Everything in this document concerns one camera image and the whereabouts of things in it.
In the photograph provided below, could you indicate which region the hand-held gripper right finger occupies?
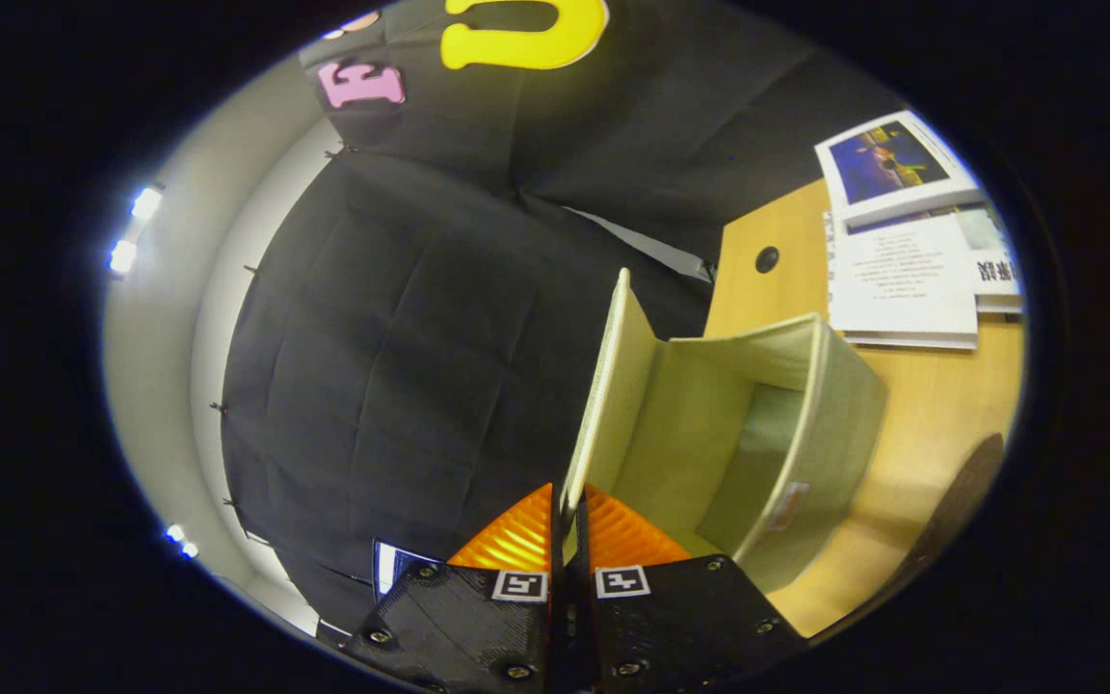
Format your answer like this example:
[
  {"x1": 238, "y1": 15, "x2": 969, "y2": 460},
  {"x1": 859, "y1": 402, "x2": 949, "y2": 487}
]
[{"x1": 569, "y1": 482, "x2": 806, "y2": 694}]

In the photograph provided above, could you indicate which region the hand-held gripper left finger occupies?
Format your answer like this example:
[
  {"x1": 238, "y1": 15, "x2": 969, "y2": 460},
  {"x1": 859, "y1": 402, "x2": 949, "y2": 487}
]
[{"x1": 338, "y1": 482, "x2": 558, "y2": 694}]

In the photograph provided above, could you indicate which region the pale green storage box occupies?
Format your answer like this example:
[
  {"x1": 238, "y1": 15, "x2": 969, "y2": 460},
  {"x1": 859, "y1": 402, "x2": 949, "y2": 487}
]
[{"x1": 560, "y1": 268, "x2": 888, "y2": 594}]

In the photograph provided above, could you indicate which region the printed paper sheet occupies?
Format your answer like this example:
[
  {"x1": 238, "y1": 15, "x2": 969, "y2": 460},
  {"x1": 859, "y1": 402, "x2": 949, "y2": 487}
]
[{"x1": 374, "y1": 540, "x2": 442, "y2": 599}]

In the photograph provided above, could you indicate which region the black backdrop cloth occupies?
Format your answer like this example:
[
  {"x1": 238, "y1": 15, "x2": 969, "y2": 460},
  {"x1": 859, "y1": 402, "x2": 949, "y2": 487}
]
[{"x1": 218, "y1": 0, "x2": 912, "y2": 627}]

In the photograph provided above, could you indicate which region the white text cover book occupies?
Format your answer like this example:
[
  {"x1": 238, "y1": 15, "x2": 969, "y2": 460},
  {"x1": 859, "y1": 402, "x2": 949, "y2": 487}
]
[{"x1": 825, "y1": 212, "x2": 982, "y2": 350}]

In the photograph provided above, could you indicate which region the blue picture cover book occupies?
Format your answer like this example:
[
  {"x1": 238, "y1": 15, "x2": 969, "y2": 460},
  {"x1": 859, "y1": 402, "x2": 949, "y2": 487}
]
[{"x1": 813, "y1": 109, "x2": 985, "y2": 230}]

